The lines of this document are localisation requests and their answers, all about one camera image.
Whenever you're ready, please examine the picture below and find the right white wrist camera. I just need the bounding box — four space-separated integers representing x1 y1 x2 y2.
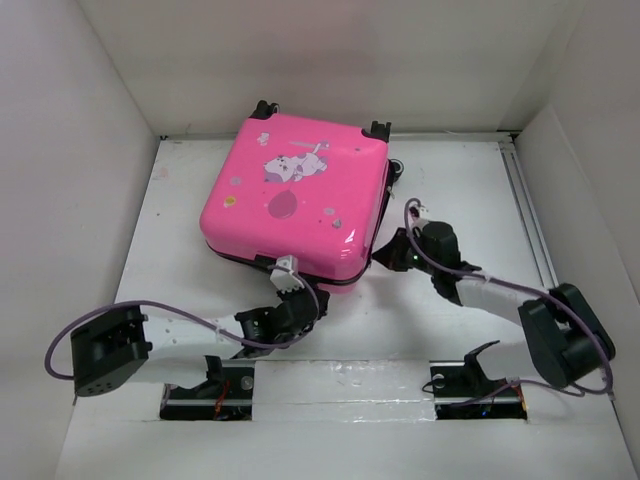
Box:
409 202 431 228

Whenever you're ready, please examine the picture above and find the aluminium frame rail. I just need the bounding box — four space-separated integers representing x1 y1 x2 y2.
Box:
499 134 558 289

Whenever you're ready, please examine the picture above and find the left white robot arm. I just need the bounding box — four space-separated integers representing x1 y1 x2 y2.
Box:
71 287 330 397

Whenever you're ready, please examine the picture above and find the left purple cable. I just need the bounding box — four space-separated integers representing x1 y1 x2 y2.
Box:
44 269 321 380

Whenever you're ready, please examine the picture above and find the purple cable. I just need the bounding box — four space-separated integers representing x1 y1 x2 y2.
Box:
44 269 321 380
403 198 614 409

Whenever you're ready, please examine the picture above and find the pink hard-shell suitcase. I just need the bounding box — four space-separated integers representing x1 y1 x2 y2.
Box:
199 100 401 293

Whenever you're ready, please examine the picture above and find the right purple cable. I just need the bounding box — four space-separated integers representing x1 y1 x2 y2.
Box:
403 198 614 409

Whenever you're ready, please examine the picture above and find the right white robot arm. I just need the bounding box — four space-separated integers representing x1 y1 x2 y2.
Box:
372 220 616 395

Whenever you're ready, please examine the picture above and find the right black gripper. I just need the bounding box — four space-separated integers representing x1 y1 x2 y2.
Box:
370 227 439 276

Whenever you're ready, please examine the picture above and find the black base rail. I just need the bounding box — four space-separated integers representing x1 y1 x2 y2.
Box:
159 367 527 421

